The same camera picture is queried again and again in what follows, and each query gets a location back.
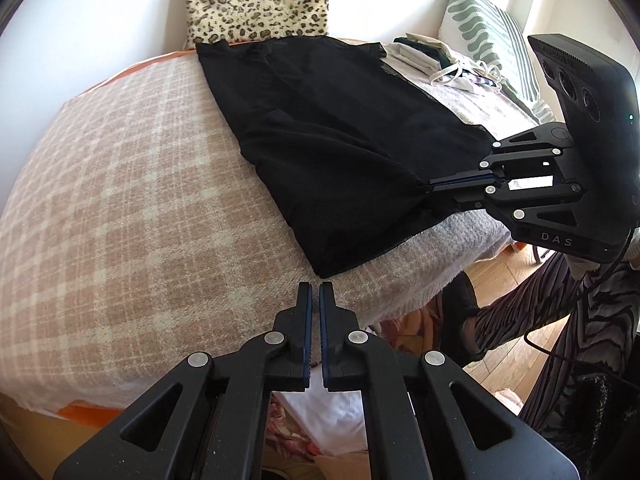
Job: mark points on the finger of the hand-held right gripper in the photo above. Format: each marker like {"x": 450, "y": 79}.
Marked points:
{"x": 462, "y": 187}
{"x": 462, "y": 177}

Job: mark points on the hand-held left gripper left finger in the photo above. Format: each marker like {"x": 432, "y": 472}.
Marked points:
{"x": 304, "y": 340}

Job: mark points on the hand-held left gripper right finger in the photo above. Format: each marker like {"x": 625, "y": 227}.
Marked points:
{"x": 327, "y": 340}

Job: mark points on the black shirt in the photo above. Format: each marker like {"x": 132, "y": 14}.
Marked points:
{"x": 325, "y": 135}

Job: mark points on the pile of folded clothes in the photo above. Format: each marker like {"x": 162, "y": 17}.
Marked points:
{"x": 415, "y": 52}

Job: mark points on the white cloth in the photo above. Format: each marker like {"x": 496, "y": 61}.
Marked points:
{"x": 330, "y": 420}

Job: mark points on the pink floral cloth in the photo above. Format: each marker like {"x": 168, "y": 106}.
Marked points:
{"x": 285, "y": 435}

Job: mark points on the cream tote bag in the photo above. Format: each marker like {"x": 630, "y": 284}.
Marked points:
{"x": 467, "y": 72}

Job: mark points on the black slipper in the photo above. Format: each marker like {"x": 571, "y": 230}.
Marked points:
{"x": 460, "y": 315}

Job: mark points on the person's striped pants leg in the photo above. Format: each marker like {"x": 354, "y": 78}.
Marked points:
{"x": 525, "y": 310}

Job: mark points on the green patterned white pillow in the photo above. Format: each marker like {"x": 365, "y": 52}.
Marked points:
{"x": 480, "y": 30}

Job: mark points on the pink plaid blanket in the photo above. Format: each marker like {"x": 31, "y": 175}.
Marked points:
{"x": 140, "y": 210}

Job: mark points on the leopard print cushion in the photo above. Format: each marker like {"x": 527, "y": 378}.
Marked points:
{"x": 255, "y": 0}

